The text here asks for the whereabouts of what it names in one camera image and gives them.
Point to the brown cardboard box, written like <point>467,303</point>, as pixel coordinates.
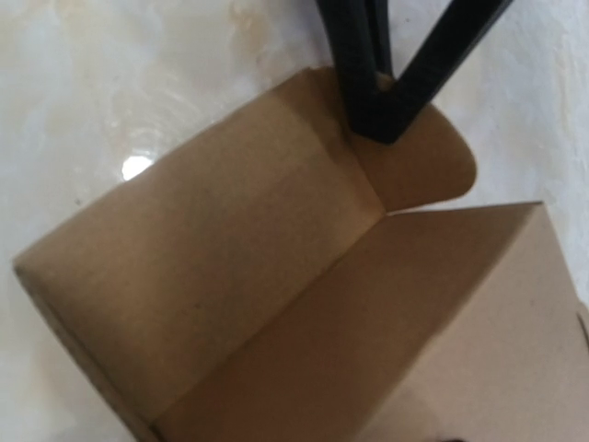
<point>280,279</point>

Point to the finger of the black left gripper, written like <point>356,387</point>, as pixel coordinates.
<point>359,40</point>

